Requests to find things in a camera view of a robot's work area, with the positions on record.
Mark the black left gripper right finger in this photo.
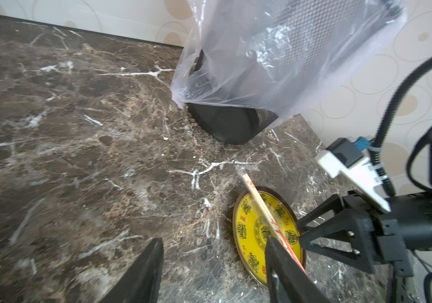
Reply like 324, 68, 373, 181
265, 237, 329, 303

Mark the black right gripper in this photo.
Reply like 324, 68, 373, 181
297, 193, 432, 277

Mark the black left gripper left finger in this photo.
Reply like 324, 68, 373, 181
100, 238, 164, 303

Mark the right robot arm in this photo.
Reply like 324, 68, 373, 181
297, 127, 432, 277

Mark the clear plastic bin liner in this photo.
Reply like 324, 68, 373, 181
171, 1, 408, 120

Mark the yellow patterned plate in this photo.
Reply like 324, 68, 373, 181
232, 186, 306, 288

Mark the black right corrugated cable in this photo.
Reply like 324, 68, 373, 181
368, 44, 432, 197

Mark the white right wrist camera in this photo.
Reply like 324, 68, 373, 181
314, 137, 391, 213

